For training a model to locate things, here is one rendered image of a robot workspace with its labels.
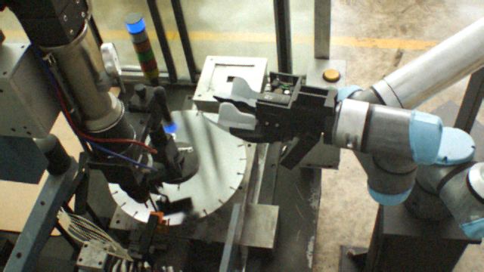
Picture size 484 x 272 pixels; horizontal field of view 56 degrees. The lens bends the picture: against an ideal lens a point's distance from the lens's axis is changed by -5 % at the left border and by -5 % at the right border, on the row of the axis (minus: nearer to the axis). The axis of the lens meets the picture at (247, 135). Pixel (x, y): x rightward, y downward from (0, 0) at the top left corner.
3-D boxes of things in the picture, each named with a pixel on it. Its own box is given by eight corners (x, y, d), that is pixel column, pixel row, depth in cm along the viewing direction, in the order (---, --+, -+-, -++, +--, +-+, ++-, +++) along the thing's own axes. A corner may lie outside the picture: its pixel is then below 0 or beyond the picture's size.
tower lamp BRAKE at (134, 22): (131, 22, 119) (128, 12, 117) (147, 22, 118) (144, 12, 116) (125, 33, 116) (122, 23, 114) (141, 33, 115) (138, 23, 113)
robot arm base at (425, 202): (456, 174, 125) (465, 151, 117) (461, 222, 116) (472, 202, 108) (401, 169, 128) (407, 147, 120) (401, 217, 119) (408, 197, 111)
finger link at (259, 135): (232, 112, 77) (286, 115, 75) (234, 119, 78) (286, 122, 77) (226, 134, 74) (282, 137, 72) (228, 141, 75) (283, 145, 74)
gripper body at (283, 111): (265, 69, 74) (342, 81, 71) (269, 107, 81) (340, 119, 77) (249, 103, 70) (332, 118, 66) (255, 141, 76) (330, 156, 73)
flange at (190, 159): (156, 188, 108) (154, 182, 106) (149, 151, 115) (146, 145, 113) (204, 174, 109) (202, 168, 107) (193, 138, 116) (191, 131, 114)
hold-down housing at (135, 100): (161, 144, 100) (134, 74, 84) (181, 148, 99) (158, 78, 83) (149, 165, 96) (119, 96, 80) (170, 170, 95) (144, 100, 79)
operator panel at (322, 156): (308, 94, 149) (308, 57, 138) (344, 96, 147) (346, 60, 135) (299, 167, 132) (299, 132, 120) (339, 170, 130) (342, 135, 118)
